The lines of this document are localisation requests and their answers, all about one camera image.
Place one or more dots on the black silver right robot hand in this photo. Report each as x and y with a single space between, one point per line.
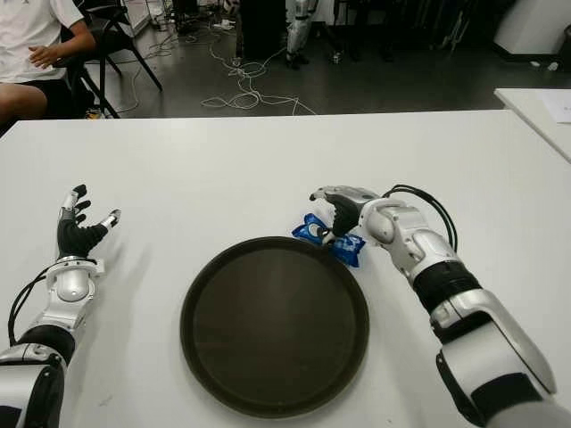
348 214

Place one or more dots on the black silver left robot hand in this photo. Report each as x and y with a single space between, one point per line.
73 236

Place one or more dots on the blue Oreo cookie pack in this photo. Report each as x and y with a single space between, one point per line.
350 247

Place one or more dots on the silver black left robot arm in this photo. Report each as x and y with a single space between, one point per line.
27 379

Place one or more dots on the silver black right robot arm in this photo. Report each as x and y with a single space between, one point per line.
473 321

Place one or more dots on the round dark brown tray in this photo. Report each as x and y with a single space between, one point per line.
274 327

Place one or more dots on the silver humanoid robot legs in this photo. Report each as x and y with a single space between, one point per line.
298 31

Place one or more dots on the black folding chair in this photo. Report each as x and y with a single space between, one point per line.
113 38

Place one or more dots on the white side table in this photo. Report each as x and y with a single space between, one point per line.
531 111

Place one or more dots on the seated person in white shirt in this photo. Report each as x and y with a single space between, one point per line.
27 31

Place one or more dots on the white power strip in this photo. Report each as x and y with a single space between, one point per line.
223 24

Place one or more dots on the white paper sheet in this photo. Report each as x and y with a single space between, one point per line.
560 109

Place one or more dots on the small white floor object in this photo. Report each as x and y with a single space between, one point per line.
546 65

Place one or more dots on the white cabinet with black base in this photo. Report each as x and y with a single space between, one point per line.
531 22

